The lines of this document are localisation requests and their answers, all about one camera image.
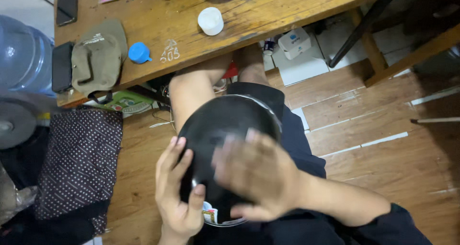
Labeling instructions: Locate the wooden table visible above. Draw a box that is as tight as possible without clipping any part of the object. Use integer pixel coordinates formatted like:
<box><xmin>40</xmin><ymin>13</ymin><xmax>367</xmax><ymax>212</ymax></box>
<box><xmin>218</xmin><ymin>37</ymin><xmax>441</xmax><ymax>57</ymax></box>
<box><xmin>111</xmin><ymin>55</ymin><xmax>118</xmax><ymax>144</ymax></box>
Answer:
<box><xmin>54</xmin><ymin>0</ymin><xmax>460</xmax><ymax>107</ymax></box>

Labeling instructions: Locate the person's left hand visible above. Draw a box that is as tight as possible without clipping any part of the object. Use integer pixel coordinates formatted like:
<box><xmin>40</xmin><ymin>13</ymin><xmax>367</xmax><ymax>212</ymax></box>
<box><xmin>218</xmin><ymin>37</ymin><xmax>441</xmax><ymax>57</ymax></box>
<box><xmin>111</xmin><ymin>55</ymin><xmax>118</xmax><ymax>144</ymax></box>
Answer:
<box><xmin>155</xmin><ymin>136</ymin><xmax>206</xmax><ymax>239</ymax></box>

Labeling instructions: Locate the black metal rod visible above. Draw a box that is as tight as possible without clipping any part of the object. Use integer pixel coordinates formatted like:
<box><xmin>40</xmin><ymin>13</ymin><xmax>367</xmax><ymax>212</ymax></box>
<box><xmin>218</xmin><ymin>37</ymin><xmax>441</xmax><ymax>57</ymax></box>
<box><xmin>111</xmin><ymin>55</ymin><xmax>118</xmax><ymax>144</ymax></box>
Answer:
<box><xmin>328</xmin><ymin>0</ymin><xmax>399</xmax><ymax>69</ymax></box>

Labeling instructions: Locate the clear plastic bag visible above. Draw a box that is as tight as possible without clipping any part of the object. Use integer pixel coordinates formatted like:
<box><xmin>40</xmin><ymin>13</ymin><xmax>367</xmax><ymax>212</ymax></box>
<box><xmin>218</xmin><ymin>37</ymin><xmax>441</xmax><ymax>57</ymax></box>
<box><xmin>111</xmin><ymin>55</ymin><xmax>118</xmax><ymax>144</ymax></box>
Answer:
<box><xmin>0</xmin><ymin>162</ymin><xmax>39</xmax><ymax>226</ymax></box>

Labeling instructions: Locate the olive green cap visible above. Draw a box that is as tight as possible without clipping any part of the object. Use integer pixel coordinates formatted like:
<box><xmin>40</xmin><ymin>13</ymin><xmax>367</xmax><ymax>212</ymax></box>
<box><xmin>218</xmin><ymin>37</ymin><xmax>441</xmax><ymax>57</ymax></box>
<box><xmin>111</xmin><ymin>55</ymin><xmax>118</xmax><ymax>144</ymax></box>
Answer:
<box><xmin>71</xmin><ymin>19</ymin><xmax>129</xmax><ymax>105</ymax></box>

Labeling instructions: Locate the black round bowl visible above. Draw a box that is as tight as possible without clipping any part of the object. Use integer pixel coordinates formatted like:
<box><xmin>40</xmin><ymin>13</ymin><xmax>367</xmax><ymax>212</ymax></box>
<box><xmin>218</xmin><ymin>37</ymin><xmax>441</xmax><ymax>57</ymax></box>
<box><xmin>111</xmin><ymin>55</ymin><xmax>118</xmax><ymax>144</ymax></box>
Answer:
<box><xmin>178</xmin><ymin>94</ymin><xmax>283</xmax><ymax>228</ymax></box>

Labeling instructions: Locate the blue bottle cap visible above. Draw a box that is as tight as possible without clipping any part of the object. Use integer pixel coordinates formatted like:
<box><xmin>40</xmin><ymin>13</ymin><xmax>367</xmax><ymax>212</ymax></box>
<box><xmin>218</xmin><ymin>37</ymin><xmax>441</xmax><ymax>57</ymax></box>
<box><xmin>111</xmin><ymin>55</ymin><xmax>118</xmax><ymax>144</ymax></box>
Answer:
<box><xmin>128</xmin><ymin>42</ymin><xmax>152</xmax><ymax>64</ymax></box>

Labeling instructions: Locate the white cardboard box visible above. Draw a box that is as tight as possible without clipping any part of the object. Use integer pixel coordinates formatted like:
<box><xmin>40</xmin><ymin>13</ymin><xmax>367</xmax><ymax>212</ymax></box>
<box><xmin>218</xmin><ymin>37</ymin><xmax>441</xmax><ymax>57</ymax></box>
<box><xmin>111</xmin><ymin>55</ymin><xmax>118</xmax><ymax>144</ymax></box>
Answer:
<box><xmin>277</xmin><ymin>27</ymin><xmax>312</xmax><ymax>61</ymax></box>

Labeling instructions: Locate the long black phone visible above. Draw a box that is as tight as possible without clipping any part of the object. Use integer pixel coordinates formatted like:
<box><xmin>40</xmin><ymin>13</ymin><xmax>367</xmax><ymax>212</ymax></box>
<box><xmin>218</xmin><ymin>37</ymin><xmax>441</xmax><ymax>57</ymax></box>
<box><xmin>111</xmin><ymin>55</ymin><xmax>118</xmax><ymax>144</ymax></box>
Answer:
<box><xmin>56</xmin><ymin>0</ymin><xmax>79</xmax><ymax>27</ymax></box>

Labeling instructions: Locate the green printed box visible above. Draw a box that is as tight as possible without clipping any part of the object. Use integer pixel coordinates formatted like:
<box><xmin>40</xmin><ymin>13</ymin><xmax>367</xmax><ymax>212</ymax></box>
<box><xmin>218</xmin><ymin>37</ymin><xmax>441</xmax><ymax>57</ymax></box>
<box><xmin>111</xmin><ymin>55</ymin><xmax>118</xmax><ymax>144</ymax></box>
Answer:
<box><xmin>103</xmin><ymin>90</ymin><xmax>156</xmax><ymax>115</ymax></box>

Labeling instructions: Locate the person's right leg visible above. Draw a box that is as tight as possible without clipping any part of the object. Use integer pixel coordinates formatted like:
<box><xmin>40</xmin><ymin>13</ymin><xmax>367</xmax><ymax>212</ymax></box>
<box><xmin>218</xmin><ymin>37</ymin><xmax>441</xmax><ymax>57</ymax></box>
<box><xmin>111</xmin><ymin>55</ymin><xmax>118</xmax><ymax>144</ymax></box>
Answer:
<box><xmin>235</xmin><ymin>43</ymin><xmax>271</xmax><ymax>88</ymax></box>

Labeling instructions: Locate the dotted dark cloth bag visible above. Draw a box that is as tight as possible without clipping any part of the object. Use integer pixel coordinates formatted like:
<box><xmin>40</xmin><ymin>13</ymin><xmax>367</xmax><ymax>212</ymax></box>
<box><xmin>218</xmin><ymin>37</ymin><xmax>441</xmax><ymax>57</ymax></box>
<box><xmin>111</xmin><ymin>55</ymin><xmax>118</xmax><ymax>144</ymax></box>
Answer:
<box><xmin>34</xmin><ymin>106</ymin><xmax>124</xmax><ymax>235</ymax></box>

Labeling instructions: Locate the person's left leg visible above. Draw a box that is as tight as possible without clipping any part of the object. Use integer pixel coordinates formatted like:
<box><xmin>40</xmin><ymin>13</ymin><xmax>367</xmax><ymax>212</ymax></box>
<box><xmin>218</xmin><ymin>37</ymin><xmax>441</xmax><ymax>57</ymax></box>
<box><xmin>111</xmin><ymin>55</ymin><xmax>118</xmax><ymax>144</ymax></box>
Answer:
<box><xmin>168</xmin><ymin>52</ymin><xmax>233</xmax><ymax>133</ymax></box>

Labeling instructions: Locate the person's right hand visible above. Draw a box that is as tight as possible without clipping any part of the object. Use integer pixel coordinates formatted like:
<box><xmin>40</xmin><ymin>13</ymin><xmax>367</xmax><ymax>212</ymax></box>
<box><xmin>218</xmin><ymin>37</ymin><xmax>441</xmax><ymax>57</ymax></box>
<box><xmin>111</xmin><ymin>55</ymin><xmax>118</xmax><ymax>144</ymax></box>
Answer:
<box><xmin>212</xmin><ymin>128</ymin><xmax>307</xmax><ymax>223</ymax></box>

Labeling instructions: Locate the red item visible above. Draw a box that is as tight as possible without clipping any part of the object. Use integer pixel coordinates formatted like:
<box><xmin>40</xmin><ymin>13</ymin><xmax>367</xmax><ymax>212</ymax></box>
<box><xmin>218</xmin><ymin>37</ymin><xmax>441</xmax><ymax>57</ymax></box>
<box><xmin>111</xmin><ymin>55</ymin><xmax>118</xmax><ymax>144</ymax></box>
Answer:
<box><xmin>222</xmin><ymin>61</ymin><xmax>239</xmax><ymax>80</ymax></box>

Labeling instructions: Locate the white round jar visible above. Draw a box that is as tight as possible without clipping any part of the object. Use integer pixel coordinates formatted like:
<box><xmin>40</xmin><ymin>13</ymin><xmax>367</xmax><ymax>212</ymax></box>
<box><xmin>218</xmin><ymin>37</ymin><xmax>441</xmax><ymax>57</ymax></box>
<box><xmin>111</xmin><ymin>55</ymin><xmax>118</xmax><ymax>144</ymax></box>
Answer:
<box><xmin>197</xmin><ymin>7</ymin><xmax>224</xmax><ymax>36</ymax></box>

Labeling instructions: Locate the small dark bottle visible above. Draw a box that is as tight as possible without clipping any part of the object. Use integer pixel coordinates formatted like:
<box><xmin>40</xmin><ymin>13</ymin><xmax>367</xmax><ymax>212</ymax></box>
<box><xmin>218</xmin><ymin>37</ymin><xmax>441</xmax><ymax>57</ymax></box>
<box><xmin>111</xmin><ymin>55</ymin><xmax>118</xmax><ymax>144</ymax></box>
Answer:
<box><xmin>263</xmin><ymin>37</ymin><xmax>276</xmax><ymax>56</ymax></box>

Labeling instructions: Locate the grey fan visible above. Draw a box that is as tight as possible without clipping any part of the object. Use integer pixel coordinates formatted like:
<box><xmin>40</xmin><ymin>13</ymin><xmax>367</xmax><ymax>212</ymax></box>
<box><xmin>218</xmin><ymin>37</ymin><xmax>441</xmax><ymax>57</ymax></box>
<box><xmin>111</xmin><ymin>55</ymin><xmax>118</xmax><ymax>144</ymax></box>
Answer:
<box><xmin>0</xmin><ymin>93</ymin><xmax>52</xmax><ymax>151</ymax></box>

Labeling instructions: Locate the person's leg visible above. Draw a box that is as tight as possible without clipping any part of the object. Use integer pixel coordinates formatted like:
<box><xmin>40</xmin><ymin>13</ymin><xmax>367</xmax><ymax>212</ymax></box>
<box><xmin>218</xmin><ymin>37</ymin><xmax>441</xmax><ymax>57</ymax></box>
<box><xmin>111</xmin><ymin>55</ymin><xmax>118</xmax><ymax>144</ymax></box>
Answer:
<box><xmin>235</xmin><ymin>43</ymin><xmax>271</xmax><ymax>88</ymax></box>
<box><xmin>168</xmin><ymin>52</ymin><xmax>233</xmax><ymax>133</ymax></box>

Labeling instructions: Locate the thin pale stick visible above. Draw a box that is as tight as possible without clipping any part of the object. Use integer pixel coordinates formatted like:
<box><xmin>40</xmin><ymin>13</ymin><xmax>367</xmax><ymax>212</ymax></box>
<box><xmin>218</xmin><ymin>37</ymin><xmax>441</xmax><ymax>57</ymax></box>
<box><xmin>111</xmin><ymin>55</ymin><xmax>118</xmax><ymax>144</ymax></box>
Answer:
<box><xmin>410</xmin><ymin>117</ymin><xmax>460</xmax><ymax>125</ymax></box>

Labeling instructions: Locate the white cable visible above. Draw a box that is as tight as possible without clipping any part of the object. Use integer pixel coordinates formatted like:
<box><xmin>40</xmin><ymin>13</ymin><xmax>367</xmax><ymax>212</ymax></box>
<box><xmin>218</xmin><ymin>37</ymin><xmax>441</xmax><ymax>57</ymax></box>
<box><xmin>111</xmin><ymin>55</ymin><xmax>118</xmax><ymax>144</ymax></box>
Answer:
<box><xmin>149</xmin><ymin>108</ymin><xmax>177</xmax><ymax>130</ymax></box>

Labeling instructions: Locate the blue water jug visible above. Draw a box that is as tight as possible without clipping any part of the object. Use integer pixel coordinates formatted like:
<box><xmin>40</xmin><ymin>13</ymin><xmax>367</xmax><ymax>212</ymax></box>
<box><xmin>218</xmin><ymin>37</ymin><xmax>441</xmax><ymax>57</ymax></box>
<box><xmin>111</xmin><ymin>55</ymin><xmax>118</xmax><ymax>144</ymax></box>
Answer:
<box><xmin>0</xmin><ymin>15</ymin><xmax>57</xmax><ymax>97</ymax></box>

